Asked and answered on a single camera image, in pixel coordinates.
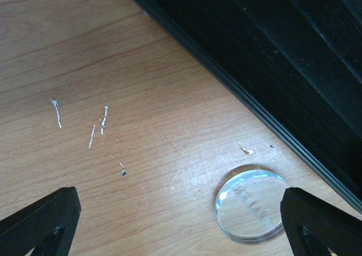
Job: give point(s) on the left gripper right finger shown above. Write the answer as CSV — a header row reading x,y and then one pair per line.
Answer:
x,y
315,227

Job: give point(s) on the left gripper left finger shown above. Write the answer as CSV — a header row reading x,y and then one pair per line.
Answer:
x,y
45,227

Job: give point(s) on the clear plastic disc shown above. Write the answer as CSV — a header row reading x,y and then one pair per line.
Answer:
x,y
247,204

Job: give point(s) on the black poker set case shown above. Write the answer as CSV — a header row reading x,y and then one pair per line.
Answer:
x,y
296,64

